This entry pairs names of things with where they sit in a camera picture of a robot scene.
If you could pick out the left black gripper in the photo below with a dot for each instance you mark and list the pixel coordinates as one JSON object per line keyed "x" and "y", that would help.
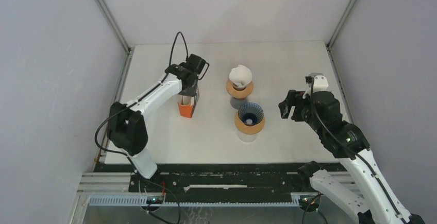
{"x": 191, "y": 91}

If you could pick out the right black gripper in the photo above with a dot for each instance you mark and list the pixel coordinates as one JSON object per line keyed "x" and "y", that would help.
{"x": 293, "y": 98}

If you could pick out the orange coffee filter box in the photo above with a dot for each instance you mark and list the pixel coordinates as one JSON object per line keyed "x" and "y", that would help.
{"x": 187, "y": 105}

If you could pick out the blue ribbed dripper cone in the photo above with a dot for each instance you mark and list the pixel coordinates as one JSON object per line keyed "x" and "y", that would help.
{"x": 250, "y": 114}

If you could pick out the white paper coffee filter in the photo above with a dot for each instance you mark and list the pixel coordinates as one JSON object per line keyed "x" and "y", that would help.
{"x": 240, "y": 77}

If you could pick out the wooden dripper ring holder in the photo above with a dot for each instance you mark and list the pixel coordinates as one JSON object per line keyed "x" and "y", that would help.
{"x": 239, "y": 94}

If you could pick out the grey glass carafe brown band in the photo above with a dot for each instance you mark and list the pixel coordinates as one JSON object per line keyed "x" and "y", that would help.
{"x": 236, "y": 103}

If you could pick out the clear glass carafe brown band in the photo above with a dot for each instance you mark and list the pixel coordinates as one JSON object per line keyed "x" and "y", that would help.
{"x": 247, "y": 138}

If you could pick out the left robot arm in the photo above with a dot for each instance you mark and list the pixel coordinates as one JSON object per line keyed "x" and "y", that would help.
{"x": 126, "y": 126}

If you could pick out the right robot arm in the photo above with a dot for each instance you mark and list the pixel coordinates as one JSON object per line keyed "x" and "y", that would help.
{"x": 377, "y": 203}

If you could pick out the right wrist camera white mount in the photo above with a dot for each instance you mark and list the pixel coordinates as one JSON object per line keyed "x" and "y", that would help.
{"x": 317, "y": 82}

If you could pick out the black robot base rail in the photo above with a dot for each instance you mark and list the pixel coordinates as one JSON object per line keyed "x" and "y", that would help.
{"x": 219, "y": 183}

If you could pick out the left aluminium frame post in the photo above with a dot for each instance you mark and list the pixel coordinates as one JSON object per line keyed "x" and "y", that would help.
{"x": 109, "y": 17}

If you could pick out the aluminium frame post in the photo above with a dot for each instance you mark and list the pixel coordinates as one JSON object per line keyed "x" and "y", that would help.
{"x": 341, "y": 23}
{"x": 109, "y": 17}

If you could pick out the right aluminium frame post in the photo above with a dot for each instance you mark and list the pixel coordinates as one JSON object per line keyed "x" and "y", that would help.
{"x": 341, "y": 23}

